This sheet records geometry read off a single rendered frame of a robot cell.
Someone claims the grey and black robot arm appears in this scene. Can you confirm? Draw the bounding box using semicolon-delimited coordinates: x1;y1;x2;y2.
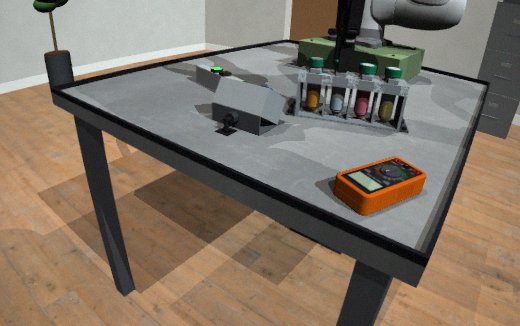
355;0;467;49

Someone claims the orange digital multimeter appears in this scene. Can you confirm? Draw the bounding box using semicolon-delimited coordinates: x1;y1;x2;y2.
333;157;427;215

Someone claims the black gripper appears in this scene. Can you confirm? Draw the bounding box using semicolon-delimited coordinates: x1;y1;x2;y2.
334;0;365;71

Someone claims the black table edge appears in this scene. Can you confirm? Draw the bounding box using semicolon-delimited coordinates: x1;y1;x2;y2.
50;39;490;268

